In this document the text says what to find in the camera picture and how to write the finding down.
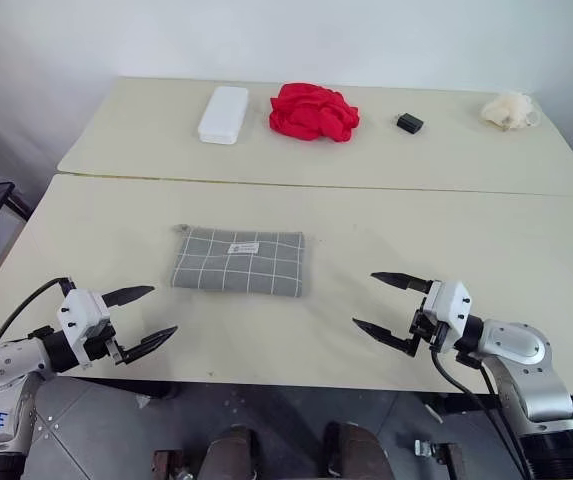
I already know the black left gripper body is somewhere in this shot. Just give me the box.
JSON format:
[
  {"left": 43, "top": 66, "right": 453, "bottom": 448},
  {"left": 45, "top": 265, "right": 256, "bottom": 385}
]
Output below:
[{"left": 83, "top": 327, "right": 131, "bottom": 366}]

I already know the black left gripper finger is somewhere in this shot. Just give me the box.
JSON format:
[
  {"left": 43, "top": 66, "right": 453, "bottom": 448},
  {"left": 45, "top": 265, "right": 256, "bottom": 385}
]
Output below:
[
  {"left": 123, "top": 325, "right": 180, "bottom": 365},
  {"left": 101, "top": 285, "right": 157, "bottom": 309}
]

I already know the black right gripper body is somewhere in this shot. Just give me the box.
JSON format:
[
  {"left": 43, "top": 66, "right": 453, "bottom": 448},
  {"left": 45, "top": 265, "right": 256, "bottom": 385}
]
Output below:
[{"left": 408, "top": 295, "right": 451, "bottom": 354}]

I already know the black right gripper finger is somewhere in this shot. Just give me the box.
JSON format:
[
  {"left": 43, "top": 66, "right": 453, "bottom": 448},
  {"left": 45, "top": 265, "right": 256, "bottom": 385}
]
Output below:
[
  {"left": 351, "top": 317, "right": 420, "bottom": 358},
  {"left": 370, "top": 271, "right": 435, "bottom": 295}
]

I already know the grey checked fabric pouch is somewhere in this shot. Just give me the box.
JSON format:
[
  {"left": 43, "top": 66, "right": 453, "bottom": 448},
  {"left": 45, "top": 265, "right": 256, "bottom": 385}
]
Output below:
[{"left": 169, "top": 223, "right": 312, "bottom": 300}]

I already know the dark rounded shape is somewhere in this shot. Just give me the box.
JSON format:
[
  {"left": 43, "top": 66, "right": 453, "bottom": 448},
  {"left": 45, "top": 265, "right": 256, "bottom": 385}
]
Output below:
[
  {"left": 203, "top": 424, "right": 257, "bottom": 480},
  {"left": 323, "top": 422, "right": 385, "bottom": 480}
]

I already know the small black power adapter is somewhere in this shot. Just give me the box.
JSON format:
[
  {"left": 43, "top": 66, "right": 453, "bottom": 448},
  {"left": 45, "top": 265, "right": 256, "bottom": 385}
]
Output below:
[{"left": 395, "top": 112, "right": 425, "bottom": 135}]

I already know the crumpled red cloth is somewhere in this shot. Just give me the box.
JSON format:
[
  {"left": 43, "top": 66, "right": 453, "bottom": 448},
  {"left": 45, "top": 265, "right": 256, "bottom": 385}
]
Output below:
[{"left": 268, "top": 82, "right": 361, "bottom": 144}]

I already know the white rectangular plastic box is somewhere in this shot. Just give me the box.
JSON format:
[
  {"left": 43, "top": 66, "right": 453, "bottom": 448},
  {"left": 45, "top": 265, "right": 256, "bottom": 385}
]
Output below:
[{"left": 197, "top": 85, "right": 251, "bottom": 146}]

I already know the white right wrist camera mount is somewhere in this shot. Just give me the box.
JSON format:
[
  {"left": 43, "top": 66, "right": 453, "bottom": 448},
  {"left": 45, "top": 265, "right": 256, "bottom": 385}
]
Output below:
[{"left": 423, "top": 279, "right": 472, "bottom": 346}]

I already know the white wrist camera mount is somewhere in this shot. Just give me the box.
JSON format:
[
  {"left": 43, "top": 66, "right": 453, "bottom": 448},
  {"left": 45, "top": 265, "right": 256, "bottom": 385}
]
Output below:
[
  {"left": 423, "top": 279, "right": 472, "bottom": 346},
  {"left": 58, "top": 287, "right": 117, "bottom": 364}
]

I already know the black table frame bar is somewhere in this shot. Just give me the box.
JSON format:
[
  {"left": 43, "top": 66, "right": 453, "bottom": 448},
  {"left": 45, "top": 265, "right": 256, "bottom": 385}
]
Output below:
[
  {"left": 88, "top": 378, "right": 172, "bottom": 400},
  {"left": 433, "top": 392, "right": 502, "bottom": 415}
]

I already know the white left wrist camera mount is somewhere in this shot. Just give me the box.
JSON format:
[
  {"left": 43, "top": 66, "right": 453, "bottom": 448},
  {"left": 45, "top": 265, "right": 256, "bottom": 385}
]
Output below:
[{"left": 58, "top": 287, "right": 117, "bottom": 364}]

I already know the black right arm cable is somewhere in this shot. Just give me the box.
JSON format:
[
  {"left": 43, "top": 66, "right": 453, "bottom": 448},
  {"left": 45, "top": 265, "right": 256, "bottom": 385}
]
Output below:
[{"left": 429, "top": 347, "right": 532, "bottom": 480}]

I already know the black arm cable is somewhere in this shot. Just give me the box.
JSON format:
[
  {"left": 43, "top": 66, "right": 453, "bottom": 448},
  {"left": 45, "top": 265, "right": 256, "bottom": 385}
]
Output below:
[
  {"left": 1, "top": 276, "right": 76, "bottom": 334},
  {"left": 429, "top": 347, "right": 532, "bottom": 480}
]

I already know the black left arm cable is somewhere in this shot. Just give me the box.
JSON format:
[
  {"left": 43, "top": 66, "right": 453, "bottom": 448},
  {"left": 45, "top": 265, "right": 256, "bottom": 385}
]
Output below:
[{"left": 1, "top": 276, "right": 76, "bottom": 334}]

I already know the rusty metal bracket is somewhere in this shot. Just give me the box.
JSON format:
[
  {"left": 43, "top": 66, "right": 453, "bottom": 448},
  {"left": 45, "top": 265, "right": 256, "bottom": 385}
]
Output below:
[
  {"left": 444, "top": 442, "right": 467, "bottom": 480},
  {"left": 153, "top": 449, "right": 187, "bottom": 480}
]

